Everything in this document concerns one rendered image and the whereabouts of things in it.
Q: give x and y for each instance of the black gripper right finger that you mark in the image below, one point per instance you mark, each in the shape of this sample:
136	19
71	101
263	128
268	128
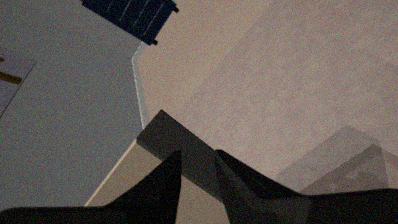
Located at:
252	198

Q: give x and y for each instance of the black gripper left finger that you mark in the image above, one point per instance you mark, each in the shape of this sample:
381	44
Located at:
154	200

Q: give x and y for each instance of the beige flat panel with round hole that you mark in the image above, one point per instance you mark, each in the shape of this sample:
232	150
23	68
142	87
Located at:
200	200

